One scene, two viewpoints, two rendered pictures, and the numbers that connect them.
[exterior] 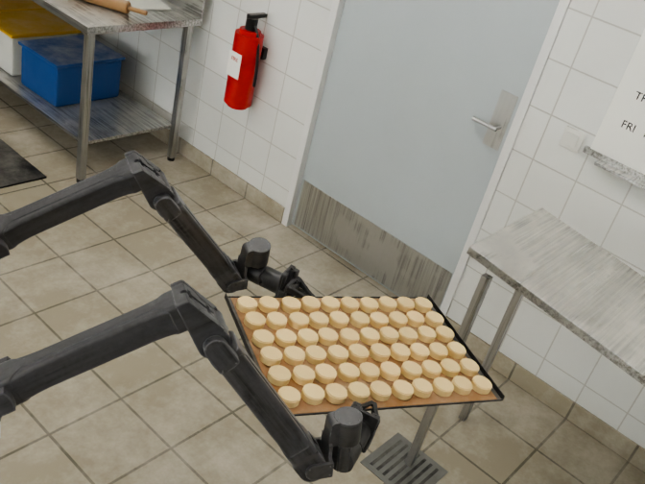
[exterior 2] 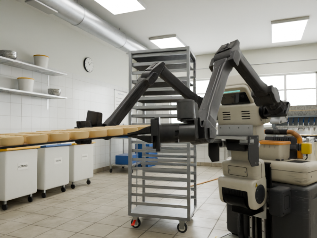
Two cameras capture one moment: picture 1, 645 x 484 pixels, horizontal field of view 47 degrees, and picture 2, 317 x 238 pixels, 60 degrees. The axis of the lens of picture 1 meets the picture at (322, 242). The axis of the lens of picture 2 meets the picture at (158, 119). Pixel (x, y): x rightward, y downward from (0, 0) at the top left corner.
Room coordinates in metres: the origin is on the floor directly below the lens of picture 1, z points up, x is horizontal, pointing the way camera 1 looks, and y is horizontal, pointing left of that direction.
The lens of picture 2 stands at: (2.42, -0.10, 1.02)
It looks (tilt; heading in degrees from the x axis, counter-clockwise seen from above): 2 degrees up; 168
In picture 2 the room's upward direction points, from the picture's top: straight up
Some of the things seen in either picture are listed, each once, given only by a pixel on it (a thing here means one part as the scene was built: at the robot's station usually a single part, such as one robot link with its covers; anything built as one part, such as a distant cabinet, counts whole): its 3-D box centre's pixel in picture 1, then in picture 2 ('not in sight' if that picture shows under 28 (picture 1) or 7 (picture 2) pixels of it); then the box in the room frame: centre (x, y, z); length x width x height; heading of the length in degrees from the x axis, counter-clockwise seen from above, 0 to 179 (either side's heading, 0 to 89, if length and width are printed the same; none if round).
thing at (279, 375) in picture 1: (278, 375); not in sight; (1.24, 0.02, 1.02); 0.05 x 0.05 x 0.02
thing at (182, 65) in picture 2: not in sight; (162, 67); (-0.50, 0.56, 1.68); 0.60 x 0.40 x 0.02; 63
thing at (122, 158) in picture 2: not in sight; (127, 158); (-4.16, 0.50, 0.29); 0.56 x 0.38 x 0.20; 154
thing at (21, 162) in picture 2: not in sight; (6, 174); (-1.61, -1.35, 0.39); 0.64 x 0.54 x 0.77; 57
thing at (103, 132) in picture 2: (349, 304); (98, 133); (1.59, -0.11, 1.00); 0.05 x 0.05 x 0.02
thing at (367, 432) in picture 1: (354, 435); (85, 131); (1.15, -0.17, 1.00); 0.07 x 0.07 x 0.10; 74
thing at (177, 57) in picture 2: not in sight; (162, 59); (-0.50, 0.56, 1.77); 0.60 x 0.40 x 0.02; 63
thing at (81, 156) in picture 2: not in sight; (71, 163); (-2.69, -0.62, 0.39); 0.64 x 0.54 x 0.77; 54
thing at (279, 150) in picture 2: not in sight; (269, 149); (0.81, 0.97, 0.87); 0.23 x 0.15 x 0.11; 29
